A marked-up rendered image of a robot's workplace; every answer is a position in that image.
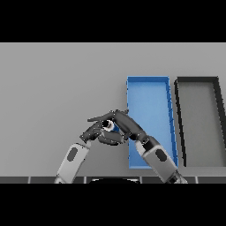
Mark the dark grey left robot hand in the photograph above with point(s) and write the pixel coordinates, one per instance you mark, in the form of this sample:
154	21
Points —
92	131

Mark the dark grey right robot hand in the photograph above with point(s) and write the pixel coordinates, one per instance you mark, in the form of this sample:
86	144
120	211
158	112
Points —
126	125

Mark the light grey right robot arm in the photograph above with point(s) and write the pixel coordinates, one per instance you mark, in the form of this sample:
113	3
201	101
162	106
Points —
161	163

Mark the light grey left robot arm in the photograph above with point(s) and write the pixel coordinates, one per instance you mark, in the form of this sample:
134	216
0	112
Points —
72	161

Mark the blue bin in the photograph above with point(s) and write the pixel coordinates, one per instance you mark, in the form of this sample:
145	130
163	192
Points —
150	117

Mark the dark grey bin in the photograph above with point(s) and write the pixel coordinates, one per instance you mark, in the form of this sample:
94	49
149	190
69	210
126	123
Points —
200	123

